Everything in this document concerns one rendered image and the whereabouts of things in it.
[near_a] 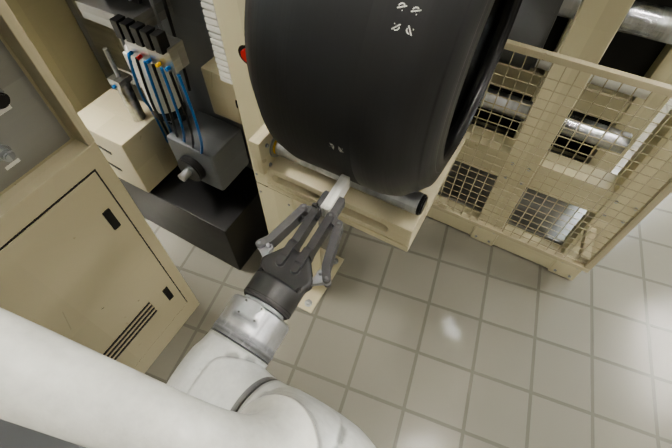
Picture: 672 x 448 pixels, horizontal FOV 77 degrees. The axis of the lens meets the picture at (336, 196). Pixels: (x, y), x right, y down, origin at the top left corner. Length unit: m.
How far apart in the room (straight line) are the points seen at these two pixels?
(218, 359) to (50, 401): 0.24
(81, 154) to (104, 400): 0.77
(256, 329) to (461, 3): 0.44
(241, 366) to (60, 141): 0.71
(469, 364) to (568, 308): 0.47
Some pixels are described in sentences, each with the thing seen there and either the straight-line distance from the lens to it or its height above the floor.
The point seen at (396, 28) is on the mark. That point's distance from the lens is 0.49.
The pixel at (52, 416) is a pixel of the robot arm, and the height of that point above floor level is 1.26.
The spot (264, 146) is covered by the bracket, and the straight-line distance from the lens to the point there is 0.90.
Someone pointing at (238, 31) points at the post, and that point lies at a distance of 0.90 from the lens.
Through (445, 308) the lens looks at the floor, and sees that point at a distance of 1.75.
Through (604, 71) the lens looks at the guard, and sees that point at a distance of 1.13.
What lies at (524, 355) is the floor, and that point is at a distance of 1.77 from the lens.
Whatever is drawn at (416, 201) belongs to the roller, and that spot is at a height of 0.92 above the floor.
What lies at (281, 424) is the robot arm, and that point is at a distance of 0.44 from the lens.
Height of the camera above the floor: 1.57
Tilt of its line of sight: 53 degrees down
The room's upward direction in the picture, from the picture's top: straight up
